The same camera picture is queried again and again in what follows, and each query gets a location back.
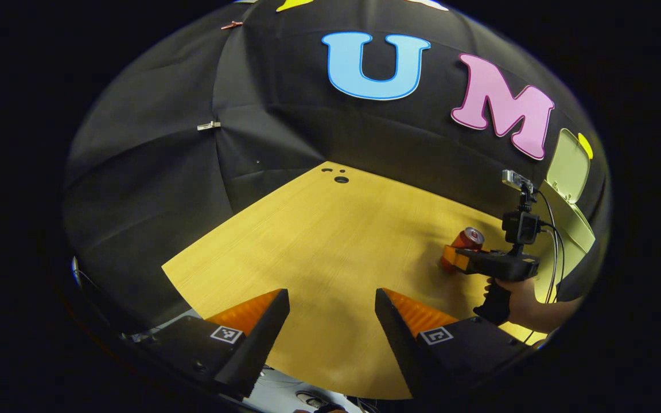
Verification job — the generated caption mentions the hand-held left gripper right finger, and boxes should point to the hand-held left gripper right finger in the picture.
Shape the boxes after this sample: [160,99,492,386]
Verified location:
[374,288,538,402]

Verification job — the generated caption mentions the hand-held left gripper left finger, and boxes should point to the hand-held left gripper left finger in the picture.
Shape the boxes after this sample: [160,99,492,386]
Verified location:
[130,289,291,400]

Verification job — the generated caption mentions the orange pop can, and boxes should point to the orange pop can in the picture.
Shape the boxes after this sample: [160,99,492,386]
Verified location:
[440,227,485,274]

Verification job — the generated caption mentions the green desktop garbage bin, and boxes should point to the green desktop garbage bin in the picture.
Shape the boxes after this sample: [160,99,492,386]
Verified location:
[537,128,598,305]

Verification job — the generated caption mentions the wooden desktop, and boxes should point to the wooden desktop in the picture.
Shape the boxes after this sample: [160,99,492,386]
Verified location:
[161,161,555,400]

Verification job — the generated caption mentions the black backdrop cloth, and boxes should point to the black backdrop cloth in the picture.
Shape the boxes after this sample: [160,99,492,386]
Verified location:
[62,0,612,333]

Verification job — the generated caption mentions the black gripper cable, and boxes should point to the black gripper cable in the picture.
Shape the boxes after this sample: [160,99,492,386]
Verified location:
[536,189,566,306]

